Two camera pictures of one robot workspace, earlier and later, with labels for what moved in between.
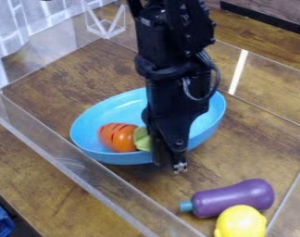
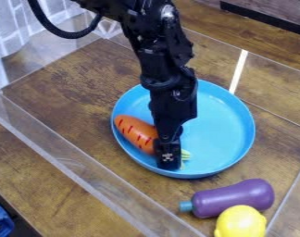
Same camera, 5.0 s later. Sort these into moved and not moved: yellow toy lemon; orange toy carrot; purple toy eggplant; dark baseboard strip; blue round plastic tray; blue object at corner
Moved: blue round plastic tray; orange toy carrot
Not moved: purple toy eggplant; dark baseboard strip; yellow toy lemon; blue object at corner
